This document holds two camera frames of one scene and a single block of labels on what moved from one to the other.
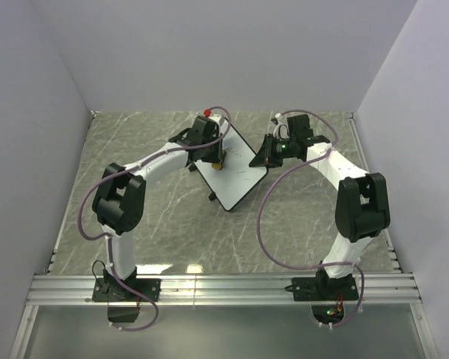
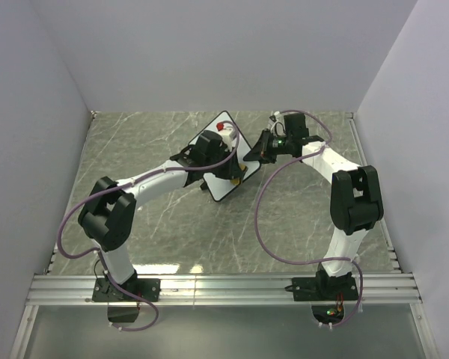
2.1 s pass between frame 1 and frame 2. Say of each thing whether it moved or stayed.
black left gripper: moved
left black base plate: stayed
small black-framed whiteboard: moved
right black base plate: stayed
